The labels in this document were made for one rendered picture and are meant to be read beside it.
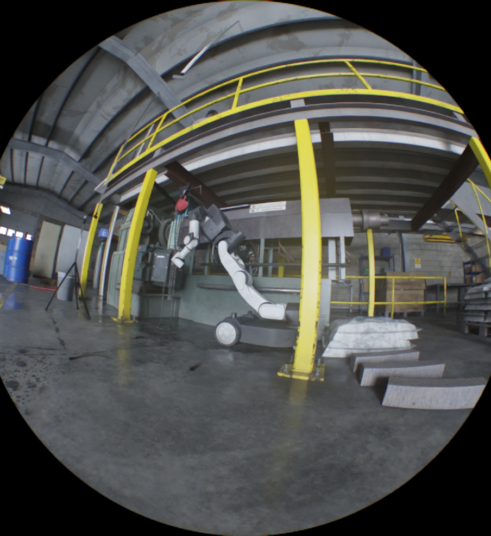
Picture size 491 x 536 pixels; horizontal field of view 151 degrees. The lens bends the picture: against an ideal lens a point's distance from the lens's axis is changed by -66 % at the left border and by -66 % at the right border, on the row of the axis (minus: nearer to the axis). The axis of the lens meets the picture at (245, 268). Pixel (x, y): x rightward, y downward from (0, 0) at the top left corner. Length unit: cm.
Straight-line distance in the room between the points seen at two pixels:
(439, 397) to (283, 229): 195
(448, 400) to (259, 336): 118
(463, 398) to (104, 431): 108
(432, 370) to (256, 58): 556
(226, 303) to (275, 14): 561
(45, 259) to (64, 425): 730
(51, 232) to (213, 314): 681
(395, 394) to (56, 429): 100
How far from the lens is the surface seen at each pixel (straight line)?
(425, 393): 80
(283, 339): 134
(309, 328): 95
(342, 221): 206
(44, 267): 774
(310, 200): 108
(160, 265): 221
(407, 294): 515
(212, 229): 178
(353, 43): 542
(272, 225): 213
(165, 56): 586
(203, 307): 230
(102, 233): 653
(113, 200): 402
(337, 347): 138
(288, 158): 237
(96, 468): 50
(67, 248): 778
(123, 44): 596
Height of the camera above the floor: 39
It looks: 8 degrees up
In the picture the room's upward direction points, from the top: 5 degrees clockwise
